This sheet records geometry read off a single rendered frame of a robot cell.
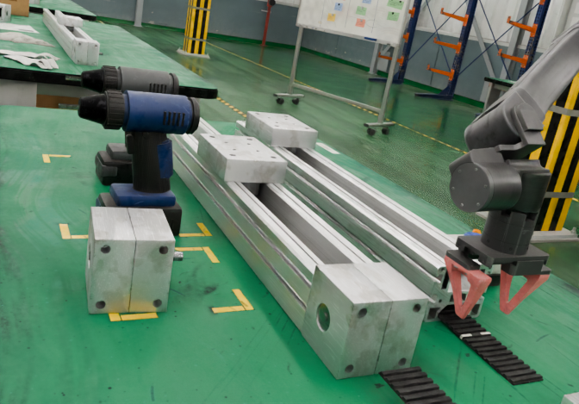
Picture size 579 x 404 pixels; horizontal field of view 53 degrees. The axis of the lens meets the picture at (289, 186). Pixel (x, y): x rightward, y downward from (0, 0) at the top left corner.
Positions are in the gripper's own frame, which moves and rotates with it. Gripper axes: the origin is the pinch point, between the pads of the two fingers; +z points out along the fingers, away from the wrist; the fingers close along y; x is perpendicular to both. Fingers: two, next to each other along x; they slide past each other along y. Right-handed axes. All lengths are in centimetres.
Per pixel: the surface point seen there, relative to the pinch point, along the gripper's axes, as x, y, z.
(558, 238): -193, -274, 82
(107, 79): -58, 41, -15
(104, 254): -12.4, 46.7, -3.3
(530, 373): 8.3, -1.4, 4.3
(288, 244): -12.5, 23.8, -4.0
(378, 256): -19.0, 4.0, 1.5
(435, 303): -4.8, 3.8, 1.7
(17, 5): -393, 51, -2
